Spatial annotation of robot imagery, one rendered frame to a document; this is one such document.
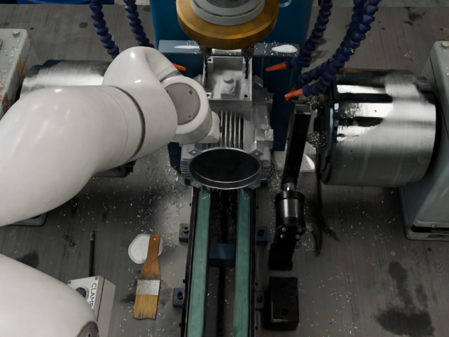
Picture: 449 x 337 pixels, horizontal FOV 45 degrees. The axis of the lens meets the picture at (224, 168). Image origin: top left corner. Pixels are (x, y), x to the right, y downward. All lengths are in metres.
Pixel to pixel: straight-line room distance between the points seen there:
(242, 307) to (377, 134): 0.43
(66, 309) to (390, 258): 0.97
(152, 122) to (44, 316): 0.25
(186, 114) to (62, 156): 0.33
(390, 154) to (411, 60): 0.66
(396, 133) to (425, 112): 0.07
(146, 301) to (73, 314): 0.78
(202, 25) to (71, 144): 0.51
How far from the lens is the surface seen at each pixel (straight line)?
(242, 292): 1.12
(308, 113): 0.93
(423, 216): 1.29
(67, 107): 0.48
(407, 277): 1.32
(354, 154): 1.08
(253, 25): 0.94
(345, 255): 1.31
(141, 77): 0.71
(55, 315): 0.46
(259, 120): 1.15
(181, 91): 0.78
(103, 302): 0.98
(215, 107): 1.09
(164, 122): 0.64
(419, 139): 1.11
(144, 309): 1.23
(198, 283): 1.12
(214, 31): 0.93
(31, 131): 0.47
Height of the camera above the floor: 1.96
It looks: 57 degrees down
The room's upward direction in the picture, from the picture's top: straight up
